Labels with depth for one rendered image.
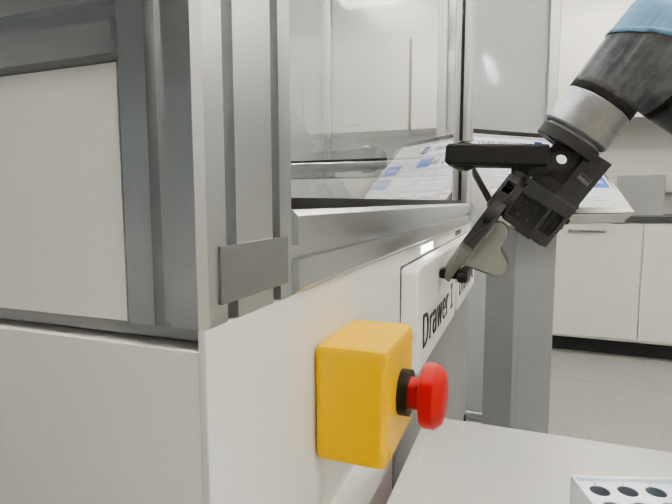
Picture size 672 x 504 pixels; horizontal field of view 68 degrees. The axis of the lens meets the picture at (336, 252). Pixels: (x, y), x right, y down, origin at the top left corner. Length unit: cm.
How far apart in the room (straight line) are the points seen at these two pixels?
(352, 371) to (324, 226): 9
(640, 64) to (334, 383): 46
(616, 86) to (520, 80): 171
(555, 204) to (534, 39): 179
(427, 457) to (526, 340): 108
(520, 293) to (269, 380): 129
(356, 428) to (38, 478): 16
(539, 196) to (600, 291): 302
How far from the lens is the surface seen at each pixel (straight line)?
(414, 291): 50
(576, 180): 61
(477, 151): 60
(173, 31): 21
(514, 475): 49
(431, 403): 30
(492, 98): 230
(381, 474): 50
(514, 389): 157
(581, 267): 356
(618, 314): 363
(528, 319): 154
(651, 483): 45
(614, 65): 61
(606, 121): 60
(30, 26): 27
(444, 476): 47
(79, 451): 27
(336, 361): 29
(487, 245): 60
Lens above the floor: 99
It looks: 6 degrees down
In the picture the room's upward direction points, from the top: straight up
